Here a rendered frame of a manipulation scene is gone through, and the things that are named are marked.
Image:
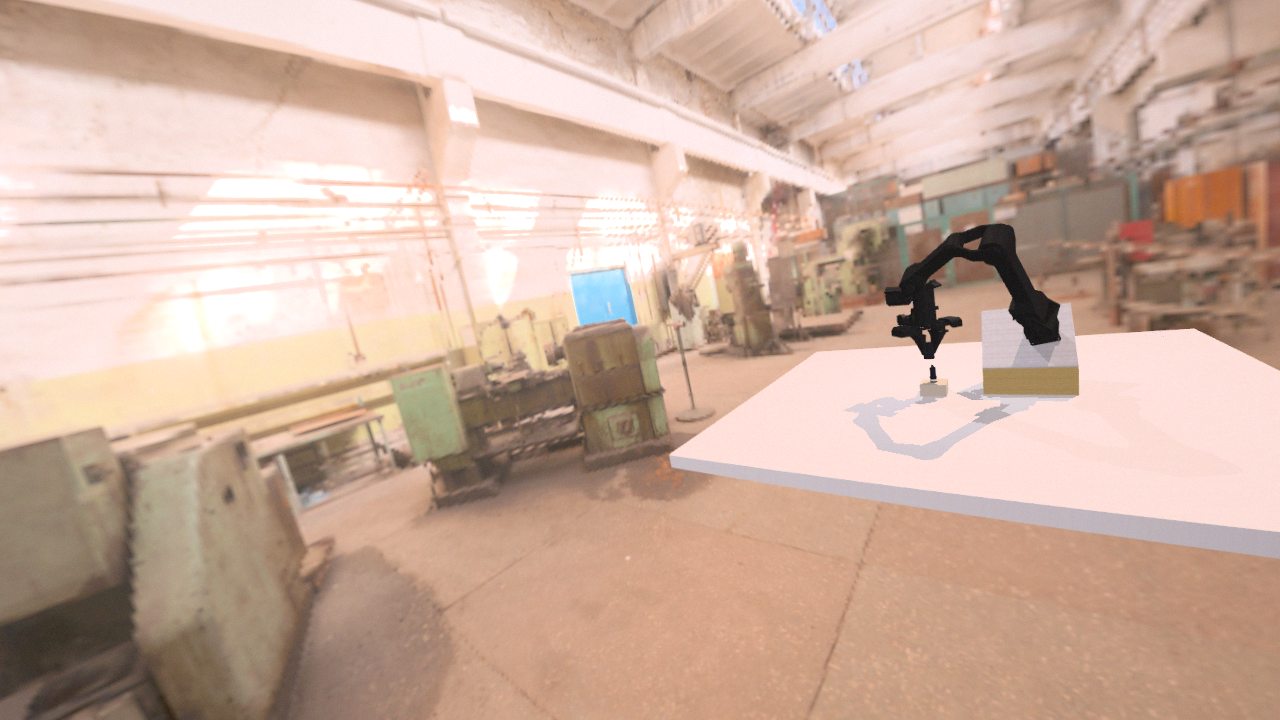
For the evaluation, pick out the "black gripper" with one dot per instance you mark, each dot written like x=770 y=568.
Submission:
x=925 y=317

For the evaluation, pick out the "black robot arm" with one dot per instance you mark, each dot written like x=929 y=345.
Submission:
x=1029 y=307

